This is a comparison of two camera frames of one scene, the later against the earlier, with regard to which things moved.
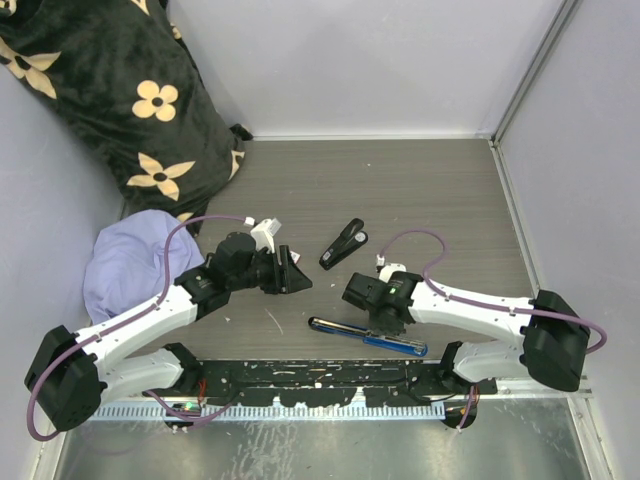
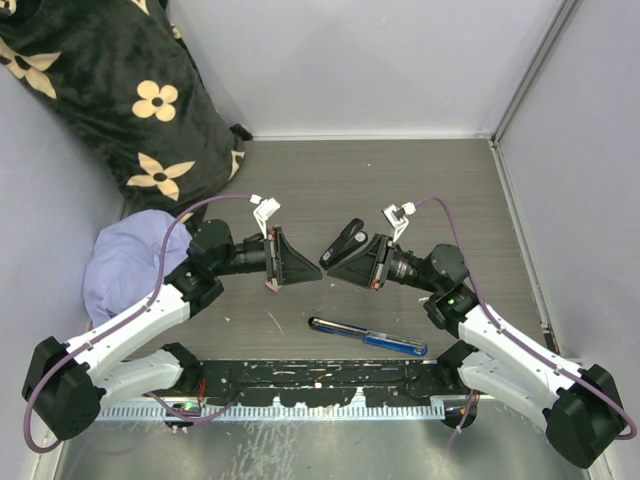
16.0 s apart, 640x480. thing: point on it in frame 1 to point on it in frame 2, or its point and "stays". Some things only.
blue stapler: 398,343 stays
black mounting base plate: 323,382 stays
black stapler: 351,237 stays
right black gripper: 377,327 to 370,266
